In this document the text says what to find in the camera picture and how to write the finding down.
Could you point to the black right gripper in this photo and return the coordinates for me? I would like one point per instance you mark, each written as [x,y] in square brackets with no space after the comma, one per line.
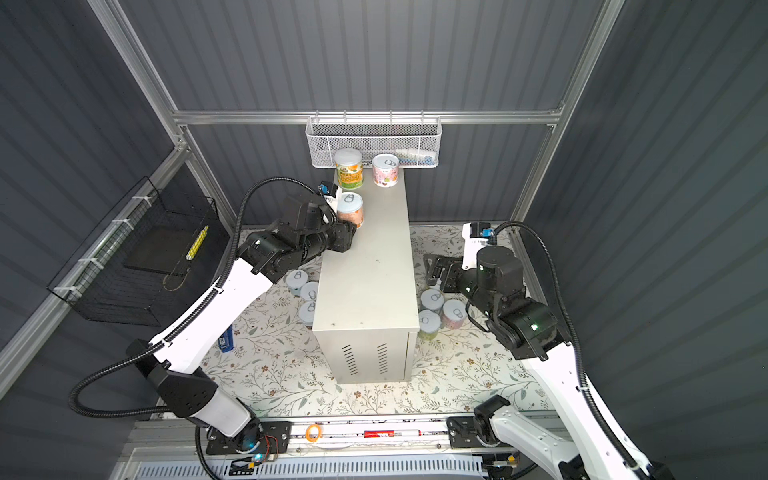
[452,265]

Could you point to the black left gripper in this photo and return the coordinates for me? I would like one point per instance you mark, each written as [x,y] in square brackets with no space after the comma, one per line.
[342,232]

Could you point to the peach label food can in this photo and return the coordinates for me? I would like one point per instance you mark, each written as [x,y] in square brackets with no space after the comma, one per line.
[350,207]

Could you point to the green label food can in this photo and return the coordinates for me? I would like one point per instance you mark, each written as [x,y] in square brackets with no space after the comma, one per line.
[429,325]

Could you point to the orange yellow label can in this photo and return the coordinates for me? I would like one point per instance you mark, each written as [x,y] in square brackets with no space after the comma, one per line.
[349,168]

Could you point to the pink label food can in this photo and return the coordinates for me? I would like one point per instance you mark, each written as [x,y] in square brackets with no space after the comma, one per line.
[385,170]

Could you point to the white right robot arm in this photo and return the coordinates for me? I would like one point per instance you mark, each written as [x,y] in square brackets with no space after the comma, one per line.
[543,339]

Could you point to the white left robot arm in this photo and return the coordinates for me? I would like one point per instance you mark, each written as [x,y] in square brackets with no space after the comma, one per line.
[172,360]

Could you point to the beige metal cabinet counter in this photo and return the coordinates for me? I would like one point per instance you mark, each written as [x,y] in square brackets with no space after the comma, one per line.
[366,318]

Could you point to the silver top can right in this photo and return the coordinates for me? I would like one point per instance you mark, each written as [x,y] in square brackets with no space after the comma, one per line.
[432,299]

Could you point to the silver can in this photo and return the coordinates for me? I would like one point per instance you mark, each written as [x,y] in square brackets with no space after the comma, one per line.
[295,280]
[306,314]
[432,299]
[309,291]

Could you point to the pink can right side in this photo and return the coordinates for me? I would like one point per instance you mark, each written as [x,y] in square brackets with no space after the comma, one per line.
[453,314]

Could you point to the silver top can left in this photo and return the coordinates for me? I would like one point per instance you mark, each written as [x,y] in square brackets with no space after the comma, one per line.
[309,291]
[306,314]
[295,280]

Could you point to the tubes in mesh basket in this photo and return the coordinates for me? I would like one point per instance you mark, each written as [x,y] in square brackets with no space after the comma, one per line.
[416,158]

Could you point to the yellow strip in basket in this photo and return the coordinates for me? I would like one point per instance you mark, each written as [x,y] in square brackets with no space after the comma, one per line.
[197,243]

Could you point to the blue lighter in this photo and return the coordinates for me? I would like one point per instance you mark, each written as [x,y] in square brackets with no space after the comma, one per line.
[225,341]

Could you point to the red white marker pen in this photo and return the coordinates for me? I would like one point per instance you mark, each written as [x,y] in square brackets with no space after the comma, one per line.
[377,434]

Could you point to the orange rubber band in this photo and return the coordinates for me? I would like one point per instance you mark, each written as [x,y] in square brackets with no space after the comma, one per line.
[313,433]

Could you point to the white wire mesh basket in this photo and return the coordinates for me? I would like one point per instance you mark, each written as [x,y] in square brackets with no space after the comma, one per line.
[371,139]

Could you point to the black wire wall basket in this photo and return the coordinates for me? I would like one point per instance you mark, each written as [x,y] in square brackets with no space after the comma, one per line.
[135,271]

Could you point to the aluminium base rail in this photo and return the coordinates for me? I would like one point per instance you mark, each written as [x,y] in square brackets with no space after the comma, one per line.
[443,433]

